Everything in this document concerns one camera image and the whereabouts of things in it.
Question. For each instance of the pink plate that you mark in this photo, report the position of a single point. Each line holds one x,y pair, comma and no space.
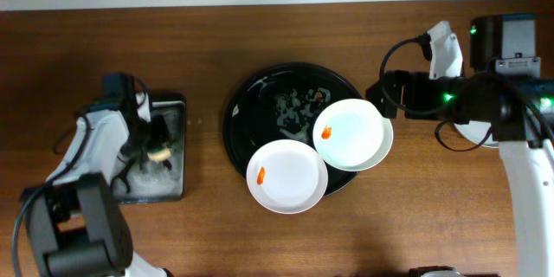
287,176

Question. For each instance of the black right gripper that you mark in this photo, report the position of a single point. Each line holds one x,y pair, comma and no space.
393,93

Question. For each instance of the round black tray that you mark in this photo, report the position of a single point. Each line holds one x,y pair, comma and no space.
280,102

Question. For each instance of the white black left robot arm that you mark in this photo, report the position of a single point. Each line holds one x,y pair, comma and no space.
73,222

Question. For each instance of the black rectangular soapy water tray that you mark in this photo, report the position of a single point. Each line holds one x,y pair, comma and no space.
152,182

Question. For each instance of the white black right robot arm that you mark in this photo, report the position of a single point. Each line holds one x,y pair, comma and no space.
519,111

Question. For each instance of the grey plate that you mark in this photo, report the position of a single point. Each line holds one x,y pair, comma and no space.
475,131

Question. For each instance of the green yellow sponge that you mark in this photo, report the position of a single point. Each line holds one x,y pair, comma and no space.
159,155

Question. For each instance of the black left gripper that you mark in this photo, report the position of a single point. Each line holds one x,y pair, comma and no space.
152,137

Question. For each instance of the large white plate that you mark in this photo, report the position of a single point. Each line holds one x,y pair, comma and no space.
352,135

